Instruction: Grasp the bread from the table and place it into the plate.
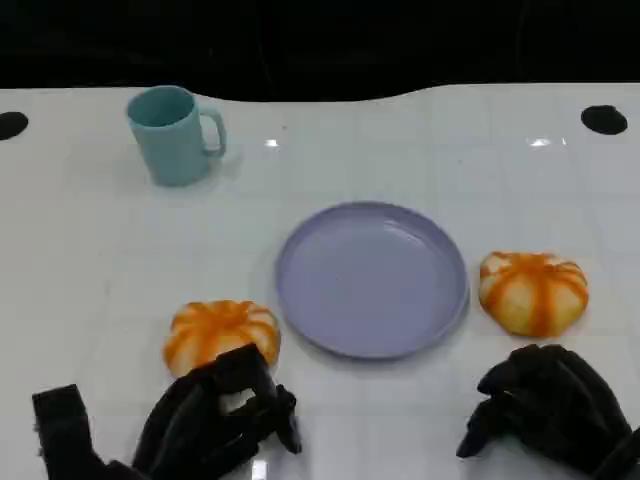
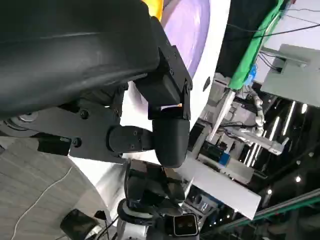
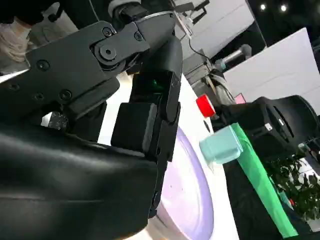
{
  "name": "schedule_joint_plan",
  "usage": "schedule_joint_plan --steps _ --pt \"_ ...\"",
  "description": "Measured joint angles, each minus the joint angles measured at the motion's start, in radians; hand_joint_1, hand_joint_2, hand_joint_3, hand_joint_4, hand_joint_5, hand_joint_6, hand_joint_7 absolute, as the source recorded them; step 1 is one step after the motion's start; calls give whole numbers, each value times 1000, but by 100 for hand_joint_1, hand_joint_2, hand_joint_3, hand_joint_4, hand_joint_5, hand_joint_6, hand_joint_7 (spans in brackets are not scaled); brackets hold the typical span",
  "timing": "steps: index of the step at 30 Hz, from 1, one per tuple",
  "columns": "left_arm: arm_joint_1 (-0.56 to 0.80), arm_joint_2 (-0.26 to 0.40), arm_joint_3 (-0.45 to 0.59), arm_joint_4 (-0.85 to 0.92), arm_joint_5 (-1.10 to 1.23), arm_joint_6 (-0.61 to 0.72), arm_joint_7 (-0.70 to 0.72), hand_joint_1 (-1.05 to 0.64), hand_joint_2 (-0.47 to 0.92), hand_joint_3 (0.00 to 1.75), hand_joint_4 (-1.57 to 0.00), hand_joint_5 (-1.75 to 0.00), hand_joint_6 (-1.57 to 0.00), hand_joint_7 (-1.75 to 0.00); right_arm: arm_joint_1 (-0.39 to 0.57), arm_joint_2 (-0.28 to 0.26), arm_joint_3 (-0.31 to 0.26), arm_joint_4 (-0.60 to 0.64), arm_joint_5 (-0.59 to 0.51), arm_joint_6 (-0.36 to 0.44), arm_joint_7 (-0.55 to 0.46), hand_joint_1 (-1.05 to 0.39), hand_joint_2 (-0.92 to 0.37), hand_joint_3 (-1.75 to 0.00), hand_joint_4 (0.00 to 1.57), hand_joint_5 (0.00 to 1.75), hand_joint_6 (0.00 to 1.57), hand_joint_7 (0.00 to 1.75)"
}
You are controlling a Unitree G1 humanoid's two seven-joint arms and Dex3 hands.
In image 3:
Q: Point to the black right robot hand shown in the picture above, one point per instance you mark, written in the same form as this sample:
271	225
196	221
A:
62	175

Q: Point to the lilac plate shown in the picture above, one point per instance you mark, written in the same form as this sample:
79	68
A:
186	187

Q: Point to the person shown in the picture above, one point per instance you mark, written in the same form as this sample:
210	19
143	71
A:
12	42

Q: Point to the pale green mug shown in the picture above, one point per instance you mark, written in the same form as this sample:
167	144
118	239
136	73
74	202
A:
220	147

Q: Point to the black backdrop cloth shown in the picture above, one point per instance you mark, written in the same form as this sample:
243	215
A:
245	200

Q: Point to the green cloth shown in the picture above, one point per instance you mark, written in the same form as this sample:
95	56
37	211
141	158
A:
265	195

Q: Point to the green leafy plant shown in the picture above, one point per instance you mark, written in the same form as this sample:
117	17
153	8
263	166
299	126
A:
297	185

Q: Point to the white partition panel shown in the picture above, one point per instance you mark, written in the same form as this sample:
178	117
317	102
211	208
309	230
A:
272	67

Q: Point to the round ceiling lamp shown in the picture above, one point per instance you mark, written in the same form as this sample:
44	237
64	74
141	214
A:
262	7
283	8

